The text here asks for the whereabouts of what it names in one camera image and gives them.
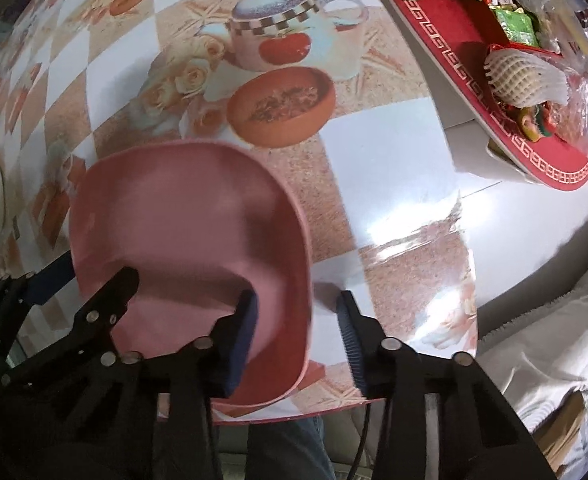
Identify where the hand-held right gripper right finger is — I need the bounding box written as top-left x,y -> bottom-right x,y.
337,290 -> 557,480

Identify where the person's leg in jeans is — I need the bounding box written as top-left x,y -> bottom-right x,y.
246,412 -> 337,480

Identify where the green candy packet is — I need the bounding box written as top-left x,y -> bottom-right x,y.
491,5 -> 540,48

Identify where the black cable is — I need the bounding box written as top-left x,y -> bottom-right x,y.
349,400 -> 372,480

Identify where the white foam fruit net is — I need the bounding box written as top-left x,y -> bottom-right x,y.
483,44 -> 572,108

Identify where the red patterned tray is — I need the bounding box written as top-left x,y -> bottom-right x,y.
371,0 -> 588,193

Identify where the white cushion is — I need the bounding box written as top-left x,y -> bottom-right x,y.
476,260 -> 588,431

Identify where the clear plastic bag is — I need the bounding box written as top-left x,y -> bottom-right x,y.
539,0 -> 588,156

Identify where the pink bowl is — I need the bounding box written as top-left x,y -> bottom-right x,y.
68,141 -> 315,406

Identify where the cardboard box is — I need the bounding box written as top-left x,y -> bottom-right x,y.
536,392 -> 588,466

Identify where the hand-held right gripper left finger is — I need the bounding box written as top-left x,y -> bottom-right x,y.
4,266 -> 259,480

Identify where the printed tablecloth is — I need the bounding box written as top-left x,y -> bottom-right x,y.
0,0 -> 480,426

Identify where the colourful candy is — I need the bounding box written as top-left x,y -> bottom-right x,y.
506,105 -> 560,141

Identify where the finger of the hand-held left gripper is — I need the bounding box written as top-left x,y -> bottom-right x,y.
0,252 -> 77,391

